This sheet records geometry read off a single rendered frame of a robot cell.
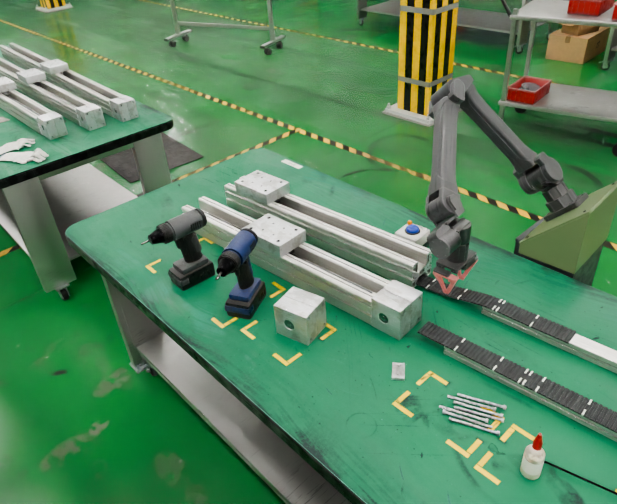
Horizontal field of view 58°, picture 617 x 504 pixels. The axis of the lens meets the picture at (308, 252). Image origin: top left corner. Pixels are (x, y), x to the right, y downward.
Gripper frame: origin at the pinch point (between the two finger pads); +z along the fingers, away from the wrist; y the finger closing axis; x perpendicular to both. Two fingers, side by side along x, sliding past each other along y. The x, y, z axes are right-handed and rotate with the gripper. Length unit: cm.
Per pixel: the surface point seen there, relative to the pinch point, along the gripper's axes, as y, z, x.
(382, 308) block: 23.6, -3.7, -6.7
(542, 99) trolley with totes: -293, 57, -95
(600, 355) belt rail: 1.3, 1.5, 39.3
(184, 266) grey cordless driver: 43, -3, -64
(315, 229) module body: 3.9, -1.7, -47.3
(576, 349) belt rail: 1.5, 2.6, 34.1
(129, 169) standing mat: -67, 80, -304
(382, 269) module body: 4.7, 1.6, -20.6
